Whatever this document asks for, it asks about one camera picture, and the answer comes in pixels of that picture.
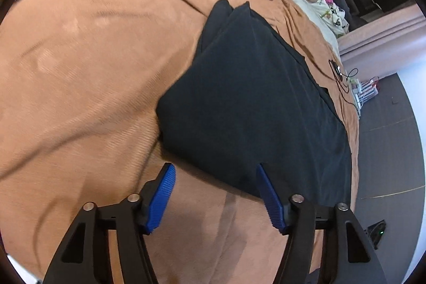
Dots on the small black device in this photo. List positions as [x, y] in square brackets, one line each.
[337, 70]

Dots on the brown bed blanket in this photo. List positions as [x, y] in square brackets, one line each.
[80, 81]

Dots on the black floor power device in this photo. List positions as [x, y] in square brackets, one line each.
[375, 233]

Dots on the pink curtain right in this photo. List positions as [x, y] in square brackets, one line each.
[385, 46]

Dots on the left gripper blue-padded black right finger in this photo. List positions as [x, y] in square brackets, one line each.
[347, 254]

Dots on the black t-shirt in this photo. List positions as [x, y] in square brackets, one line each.
[249, 99]

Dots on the white bedside shelf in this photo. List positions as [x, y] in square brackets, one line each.
[363, 91]

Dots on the dark grey cushion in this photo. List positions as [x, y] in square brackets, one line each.
[353, 25]

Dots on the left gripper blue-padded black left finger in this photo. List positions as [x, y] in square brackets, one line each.
[83, 255]

